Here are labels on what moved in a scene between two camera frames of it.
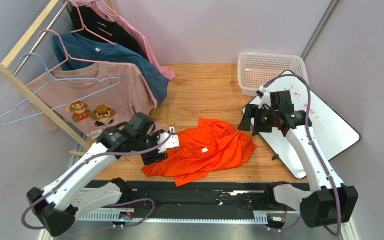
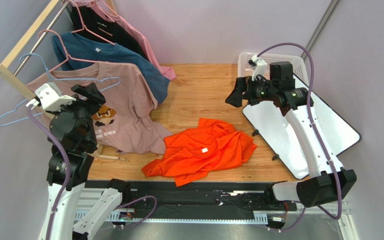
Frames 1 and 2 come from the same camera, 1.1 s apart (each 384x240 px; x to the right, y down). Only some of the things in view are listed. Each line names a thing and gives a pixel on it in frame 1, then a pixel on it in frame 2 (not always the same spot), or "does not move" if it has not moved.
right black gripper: (251, 113) → (244, 88)
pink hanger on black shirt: (84, 27) does not move
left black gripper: (150, 159) → (94, 107)
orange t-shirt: (213, 144) does not move
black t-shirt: (87, 21) does not move
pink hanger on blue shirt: (67, 56) does not move
